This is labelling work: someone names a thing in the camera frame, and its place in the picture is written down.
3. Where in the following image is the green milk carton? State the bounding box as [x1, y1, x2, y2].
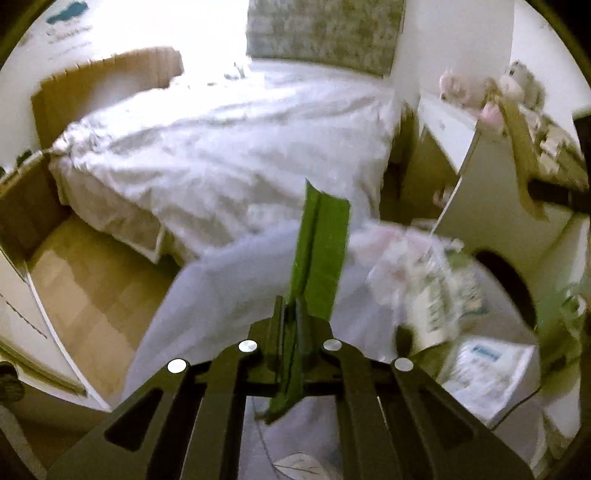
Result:
[405, 250, 488, 355]

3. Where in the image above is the green wrapper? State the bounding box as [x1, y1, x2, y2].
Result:
[262, 182, 351, 425]

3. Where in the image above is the black round trash bin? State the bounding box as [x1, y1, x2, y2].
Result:
[474, 250, 537, 330]

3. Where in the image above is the white cabinet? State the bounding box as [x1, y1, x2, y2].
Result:
[400, 91, 591, 296]

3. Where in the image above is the white printed plastic bag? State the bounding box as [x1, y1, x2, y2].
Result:
[437, 336, 535, 426]

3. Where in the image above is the grey plush toy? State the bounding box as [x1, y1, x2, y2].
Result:
[499, 61, 545, 110]

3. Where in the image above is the pink plush toy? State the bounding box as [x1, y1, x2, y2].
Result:
[439, 69, 505, 133]

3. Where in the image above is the grey floral table cloth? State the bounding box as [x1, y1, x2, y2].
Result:
[125, 222, 581, 479]

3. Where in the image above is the white wardrobe door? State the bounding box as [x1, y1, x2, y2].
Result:
[1, 255, 110, 412]

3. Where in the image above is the floral roman window blind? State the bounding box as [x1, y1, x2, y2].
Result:
[246, 0, 406, 77]

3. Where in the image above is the wooden bedside table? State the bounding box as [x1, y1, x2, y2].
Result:
[1, 152, 71, 260]

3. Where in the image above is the bed with white duvet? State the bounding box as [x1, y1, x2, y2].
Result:
[49, 65, 402, 264]

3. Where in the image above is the brown padded headboard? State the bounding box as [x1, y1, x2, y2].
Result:
[31, 47, 183, 149]

